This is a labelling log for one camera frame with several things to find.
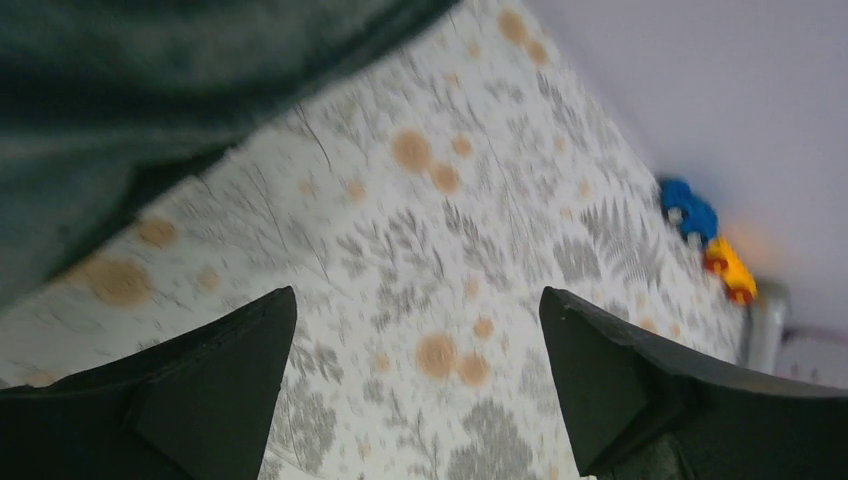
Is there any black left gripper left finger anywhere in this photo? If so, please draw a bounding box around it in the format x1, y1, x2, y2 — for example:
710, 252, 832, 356
1, 287, 297, 479

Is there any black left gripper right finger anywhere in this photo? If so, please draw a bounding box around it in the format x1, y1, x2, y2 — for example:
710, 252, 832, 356
539, 287, 847, 479

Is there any zebra and grey pillowcase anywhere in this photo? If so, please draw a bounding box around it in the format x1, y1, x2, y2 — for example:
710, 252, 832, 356
1, 1, 452, 306

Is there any yellow toy wagon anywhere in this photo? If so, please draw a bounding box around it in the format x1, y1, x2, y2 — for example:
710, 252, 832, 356
703, 236, 758, 306

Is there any grey microphone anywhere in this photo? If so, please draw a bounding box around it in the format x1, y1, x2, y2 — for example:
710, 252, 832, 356
743, 279, 791, 375

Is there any blue toy car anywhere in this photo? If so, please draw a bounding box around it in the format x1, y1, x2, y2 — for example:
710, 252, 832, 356
659, 178, 719, 251

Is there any floral patterned table mat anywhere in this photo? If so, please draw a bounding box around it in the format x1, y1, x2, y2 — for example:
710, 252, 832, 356
1, 1, 743, 479

